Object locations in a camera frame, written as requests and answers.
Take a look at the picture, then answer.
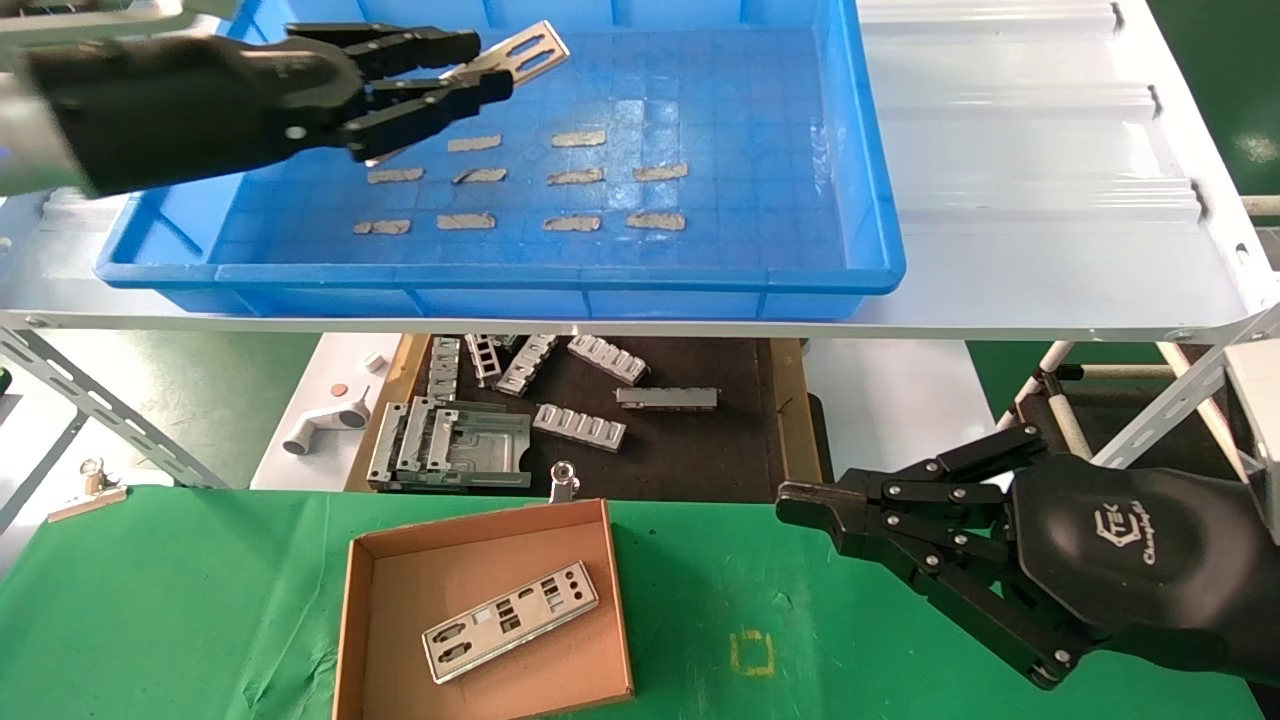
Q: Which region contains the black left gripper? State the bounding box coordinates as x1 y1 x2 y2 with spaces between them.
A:
20 22 516 198

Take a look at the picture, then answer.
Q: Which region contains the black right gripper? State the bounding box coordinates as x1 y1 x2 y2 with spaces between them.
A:
775 422 1280 691

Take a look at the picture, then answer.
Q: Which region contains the silver metal I/O shield plate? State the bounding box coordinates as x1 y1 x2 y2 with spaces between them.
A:
365 20 571 166
422 560 601 686

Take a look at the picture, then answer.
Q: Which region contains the black tray of parts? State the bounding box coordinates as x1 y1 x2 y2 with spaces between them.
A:
345 333 836 506

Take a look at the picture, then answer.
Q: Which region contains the blue plastic tray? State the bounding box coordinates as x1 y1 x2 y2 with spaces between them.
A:
95 0 907 321

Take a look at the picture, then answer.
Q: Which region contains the brown cardboard box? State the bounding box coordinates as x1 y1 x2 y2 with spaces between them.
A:
333 498 637 720

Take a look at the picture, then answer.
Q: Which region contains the white pipe with black joint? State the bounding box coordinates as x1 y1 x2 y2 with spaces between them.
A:
1000 340 1093 461

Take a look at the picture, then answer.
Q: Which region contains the black mat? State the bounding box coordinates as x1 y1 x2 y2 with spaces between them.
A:
395 335 811 501

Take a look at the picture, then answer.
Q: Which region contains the gray metal bar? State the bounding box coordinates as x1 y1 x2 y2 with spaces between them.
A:
614 386 720 412

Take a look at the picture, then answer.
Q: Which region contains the white pipe fitting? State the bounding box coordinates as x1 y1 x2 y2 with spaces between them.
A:
282 388 373 457

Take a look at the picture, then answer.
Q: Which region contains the white shelf board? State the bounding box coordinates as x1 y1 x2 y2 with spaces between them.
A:
0 0 1280 343

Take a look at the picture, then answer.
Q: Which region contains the small wooden strip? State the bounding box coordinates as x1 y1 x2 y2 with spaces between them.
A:
47 485 129 523

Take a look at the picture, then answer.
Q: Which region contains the large green table cloth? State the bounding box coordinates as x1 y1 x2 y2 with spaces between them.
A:
0 485 1266 720

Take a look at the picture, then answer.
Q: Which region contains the gray slotted steel post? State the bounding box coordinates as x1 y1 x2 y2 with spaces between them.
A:
1090 300 1280 471
0 322 229 491

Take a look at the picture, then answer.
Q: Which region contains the gray slotted metal bracket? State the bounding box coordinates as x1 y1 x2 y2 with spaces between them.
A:
532 403 629 453
496 334 561 398
464 334 505 389
566 334 651 387
427 336 464 402

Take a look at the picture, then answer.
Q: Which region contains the cream pipe frame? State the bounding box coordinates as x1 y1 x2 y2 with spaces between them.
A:
1080 343 1251 481

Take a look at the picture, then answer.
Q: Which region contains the gray left wrist camera box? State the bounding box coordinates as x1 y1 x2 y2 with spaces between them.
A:
0 0 241 46

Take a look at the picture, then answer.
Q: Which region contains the large gray metal bracket plate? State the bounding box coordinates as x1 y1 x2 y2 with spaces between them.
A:
367 397 533 491

